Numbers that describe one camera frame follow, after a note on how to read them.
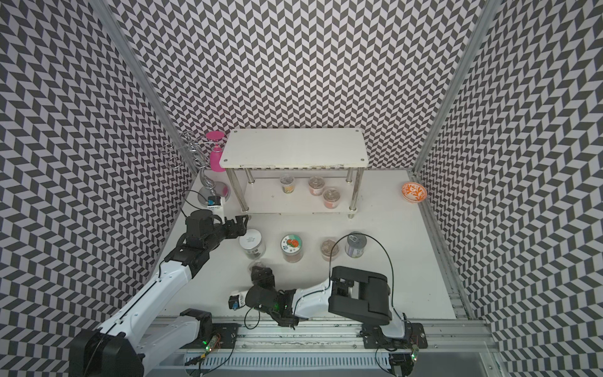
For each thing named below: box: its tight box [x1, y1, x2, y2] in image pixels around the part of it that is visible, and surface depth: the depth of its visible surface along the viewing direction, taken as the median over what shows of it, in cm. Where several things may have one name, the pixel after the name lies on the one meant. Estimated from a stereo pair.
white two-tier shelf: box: [219, 128, 370, 220], surface depth 82 cm
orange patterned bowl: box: [402, 182, 428, 204], surface depth 107 cm
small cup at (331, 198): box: [322, 187, 341, 209], surface depth 97 cm
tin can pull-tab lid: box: [344, 230, 367, 259], surface depth 88 cm
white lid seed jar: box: [238, 229, 267, 260], surface depth 86 cm
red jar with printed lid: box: [280, 234, 304, 264], surface depth 86 cm
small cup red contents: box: [248, 259, 265, 272], surface depth 84 cm
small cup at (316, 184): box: [308, 175, 326, 197], surface depth 101 cm
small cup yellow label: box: [279, 175, 296, 194], surface depth 102 cm
